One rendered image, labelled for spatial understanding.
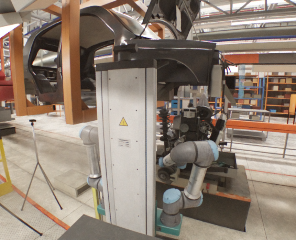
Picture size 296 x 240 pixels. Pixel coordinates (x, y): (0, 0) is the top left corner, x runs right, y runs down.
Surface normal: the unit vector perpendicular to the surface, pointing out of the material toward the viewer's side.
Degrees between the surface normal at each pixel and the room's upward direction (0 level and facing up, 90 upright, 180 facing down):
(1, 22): 90
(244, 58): 90
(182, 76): 90
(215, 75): 90
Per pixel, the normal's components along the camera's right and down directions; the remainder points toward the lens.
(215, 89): -0.43, 0.33
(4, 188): 0.89, 0.07
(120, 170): -0.33, 0.16
